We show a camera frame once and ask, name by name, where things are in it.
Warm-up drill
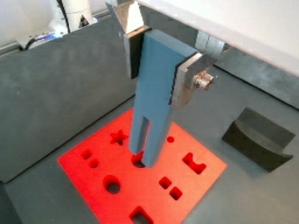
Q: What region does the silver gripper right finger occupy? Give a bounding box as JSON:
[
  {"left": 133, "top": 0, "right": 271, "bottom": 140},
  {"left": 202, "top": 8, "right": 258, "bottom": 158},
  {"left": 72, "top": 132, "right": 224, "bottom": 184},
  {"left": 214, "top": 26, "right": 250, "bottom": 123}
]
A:
[{"left": 170, "top": 31, "right": 228, "bottom": 109}]

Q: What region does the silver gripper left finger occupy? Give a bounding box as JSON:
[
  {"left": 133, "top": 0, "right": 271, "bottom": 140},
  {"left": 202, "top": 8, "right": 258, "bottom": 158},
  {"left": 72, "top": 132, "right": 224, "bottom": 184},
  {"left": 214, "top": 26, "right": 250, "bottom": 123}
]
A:
[{"left": 105, "top": 0, "right": 151, "bottom": 79}]

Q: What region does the blue double-square peg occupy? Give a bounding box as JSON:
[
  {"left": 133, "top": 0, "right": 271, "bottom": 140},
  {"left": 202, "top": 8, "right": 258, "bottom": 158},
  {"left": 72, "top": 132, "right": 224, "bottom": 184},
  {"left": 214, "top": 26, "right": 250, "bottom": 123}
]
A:
[{"left": 128, "top": 30, "right": 196, "bottom": 167}]

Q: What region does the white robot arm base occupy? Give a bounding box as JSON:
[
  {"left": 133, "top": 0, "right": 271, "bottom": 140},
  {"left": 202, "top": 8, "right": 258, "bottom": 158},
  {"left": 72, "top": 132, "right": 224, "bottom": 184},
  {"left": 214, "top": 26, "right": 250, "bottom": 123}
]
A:
[{"left": 49, "top": 0, "right": 97, "bottom": 35}]

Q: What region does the black curved foam holder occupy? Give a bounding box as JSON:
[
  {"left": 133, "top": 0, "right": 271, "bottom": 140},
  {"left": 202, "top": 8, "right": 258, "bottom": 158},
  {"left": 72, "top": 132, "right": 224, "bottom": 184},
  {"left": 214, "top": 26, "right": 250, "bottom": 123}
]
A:
[{"left": 222, "top": 108, "right": 295, "bottom": 172}]

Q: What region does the red shape-sorting board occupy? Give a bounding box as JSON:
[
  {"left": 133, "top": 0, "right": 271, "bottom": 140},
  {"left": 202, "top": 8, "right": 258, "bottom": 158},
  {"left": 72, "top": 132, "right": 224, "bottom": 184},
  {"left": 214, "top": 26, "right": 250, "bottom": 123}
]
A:
[{"left": 59, "top": 111, "right": 227, "bottom": 224}]

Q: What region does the black cable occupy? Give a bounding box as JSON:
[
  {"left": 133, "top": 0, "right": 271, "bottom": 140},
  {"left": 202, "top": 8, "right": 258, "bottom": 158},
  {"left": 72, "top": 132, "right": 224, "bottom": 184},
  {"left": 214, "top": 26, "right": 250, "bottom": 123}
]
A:
[{"left": 23, "top": 37, "right": 40, "bottom": 51}]

